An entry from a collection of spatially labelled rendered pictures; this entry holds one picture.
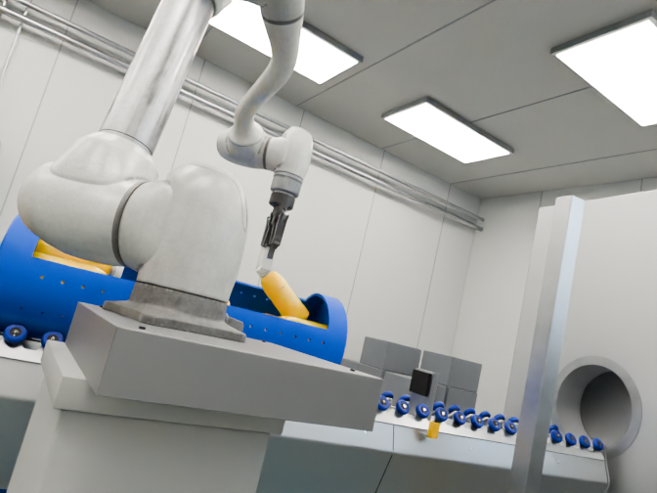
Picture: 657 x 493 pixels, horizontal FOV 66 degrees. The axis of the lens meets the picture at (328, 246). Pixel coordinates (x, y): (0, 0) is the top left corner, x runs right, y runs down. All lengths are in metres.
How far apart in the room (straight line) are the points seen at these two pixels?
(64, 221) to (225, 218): 0.26
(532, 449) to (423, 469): 0.32
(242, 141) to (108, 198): 0.71
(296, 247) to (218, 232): 4.60
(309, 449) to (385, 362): 3.23
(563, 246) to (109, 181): 1.26
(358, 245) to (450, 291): 1.59
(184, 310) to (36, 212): 0.30
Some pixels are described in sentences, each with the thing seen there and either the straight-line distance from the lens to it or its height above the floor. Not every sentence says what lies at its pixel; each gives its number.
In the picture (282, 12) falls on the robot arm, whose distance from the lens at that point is 1.21.
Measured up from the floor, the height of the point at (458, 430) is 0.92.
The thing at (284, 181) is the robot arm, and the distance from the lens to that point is 1.49.
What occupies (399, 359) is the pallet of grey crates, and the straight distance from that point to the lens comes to 4.74.
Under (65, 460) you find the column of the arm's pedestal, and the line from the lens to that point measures 0.74.
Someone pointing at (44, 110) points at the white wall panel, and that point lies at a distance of 4.90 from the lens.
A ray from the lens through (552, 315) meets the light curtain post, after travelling 1.62.
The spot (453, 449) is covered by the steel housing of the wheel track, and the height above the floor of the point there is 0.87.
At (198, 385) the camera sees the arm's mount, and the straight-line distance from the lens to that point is 0.64.
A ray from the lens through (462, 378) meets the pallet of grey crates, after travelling 4.75.
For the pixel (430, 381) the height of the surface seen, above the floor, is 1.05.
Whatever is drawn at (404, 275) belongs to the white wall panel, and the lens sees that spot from 6.26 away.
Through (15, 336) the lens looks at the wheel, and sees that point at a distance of 1.31.
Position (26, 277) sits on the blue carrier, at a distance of 1.27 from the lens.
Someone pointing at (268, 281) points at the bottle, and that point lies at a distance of 1.47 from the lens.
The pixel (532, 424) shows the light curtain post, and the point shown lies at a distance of 1.61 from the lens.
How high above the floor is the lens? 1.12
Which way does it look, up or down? 10 degrees up
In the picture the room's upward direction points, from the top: 14 degrees clockwise
